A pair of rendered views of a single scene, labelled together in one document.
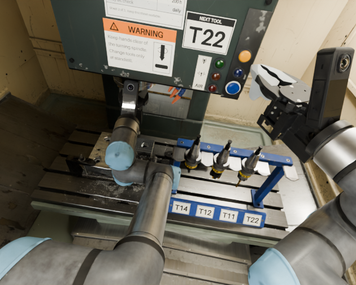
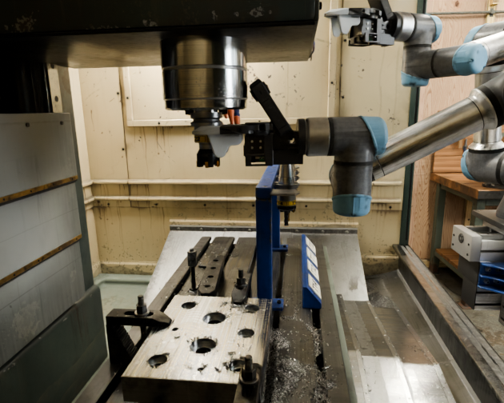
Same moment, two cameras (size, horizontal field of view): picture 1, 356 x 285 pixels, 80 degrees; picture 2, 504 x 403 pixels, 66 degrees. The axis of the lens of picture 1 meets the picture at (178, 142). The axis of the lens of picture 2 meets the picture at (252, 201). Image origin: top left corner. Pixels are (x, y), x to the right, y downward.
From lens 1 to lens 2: 114 cm
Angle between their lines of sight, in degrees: 75
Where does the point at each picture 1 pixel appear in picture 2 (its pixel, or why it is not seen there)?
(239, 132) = not seen: hidden behind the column
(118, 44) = not seen: outside the picture
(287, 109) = (378, 16)
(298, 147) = (387, 37)
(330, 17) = (74, 85)
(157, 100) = (34, 289)
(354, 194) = (422, 29)
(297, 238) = (444, 50)
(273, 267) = (469, 45)
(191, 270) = (377, 333)
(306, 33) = not seen: hidden behind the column
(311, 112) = (386, 9)
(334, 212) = (421, 49)
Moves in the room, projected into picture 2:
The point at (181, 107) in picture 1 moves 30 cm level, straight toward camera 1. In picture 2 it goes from (73, 269) to (178, 273)
